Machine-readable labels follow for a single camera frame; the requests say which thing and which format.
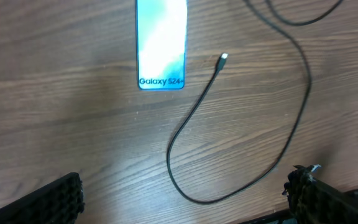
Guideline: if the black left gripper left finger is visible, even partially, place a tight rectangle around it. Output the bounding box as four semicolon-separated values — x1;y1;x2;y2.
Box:
0;172;85;224

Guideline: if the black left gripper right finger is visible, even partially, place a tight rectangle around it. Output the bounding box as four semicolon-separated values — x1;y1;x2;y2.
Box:
282;164;358;224

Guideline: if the black USB charging cable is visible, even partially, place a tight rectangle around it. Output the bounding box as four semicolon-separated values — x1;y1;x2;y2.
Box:
166;0;344;205

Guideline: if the Samsung Galaxy smartphone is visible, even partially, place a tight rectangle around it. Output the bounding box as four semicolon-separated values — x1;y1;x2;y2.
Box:
135;0;188;90

